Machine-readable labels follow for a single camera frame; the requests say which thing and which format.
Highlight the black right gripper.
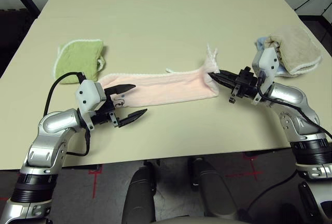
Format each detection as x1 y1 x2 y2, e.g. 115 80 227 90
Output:
209 66 260 104

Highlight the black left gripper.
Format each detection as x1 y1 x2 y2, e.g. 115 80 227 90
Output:
90 83 148 128

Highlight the pink terry towel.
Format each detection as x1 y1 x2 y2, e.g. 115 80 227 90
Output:
97 43 221 108

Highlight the light blue terry towel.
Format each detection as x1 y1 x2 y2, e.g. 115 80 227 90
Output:
254 36 286 77

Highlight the green terry towel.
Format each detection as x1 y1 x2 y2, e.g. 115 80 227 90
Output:
53 38 107 85

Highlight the beige terry towel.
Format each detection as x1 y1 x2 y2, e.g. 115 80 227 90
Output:
264 25 323 77

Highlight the black left robot leg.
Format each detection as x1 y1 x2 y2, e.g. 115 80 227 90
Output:
121 165 157 224

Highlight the black robot leg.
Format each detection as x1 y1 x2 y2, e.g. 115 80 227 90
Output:
190 156 238 224
121 165 157 224

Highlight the black right robot leg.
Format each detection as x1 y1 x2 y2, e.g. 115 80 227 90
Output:
190 156 238 224

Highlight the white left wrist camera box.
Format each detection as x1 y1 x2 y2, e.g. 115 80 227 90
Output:
75 79 107 130

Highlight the black right camera cable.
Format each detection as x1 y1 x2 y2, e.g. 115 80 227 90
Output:
256 72 332 142

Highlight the long black cable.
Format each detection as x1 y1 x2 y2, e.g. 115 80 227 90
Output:
238 169 299 219

